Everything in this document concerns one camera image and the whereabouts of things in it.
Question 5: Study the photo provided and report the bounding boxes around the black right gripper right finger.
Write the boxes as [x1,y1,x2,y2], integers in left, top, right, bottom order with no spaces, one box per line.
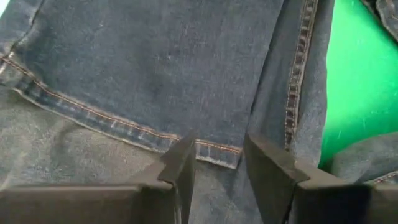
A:
[243,133,398,224]

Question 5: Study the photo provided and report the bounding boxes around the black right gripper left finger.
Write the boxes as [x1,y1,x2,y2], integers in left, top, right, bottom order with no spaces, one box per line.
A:
[0,130,198,224]

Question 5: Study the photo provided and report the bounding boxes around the dark blue denim jeans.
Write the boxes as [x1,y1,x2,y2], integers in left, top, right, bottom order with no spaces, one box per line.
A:
[0,0,398,224]

